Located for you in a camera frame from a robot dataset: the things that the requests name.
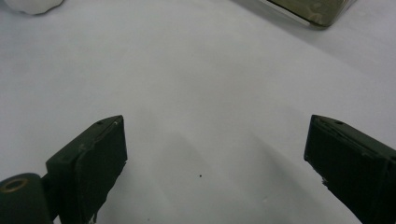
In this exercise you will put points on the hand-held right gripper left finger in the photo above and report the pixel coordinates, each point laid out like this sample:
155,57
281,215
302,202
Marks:
90,168

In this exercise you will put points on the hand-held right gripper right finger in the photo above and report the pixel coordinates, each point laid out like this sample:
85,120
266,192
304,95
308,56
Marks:
355,168

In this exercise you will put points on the metal mesh basket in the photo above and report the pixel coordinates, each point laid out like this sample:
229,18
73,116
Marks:
314,9

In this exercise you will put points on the cream bottle with cream pump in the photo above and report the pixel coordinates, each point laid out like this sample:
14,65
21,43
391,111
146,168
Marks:
31,6

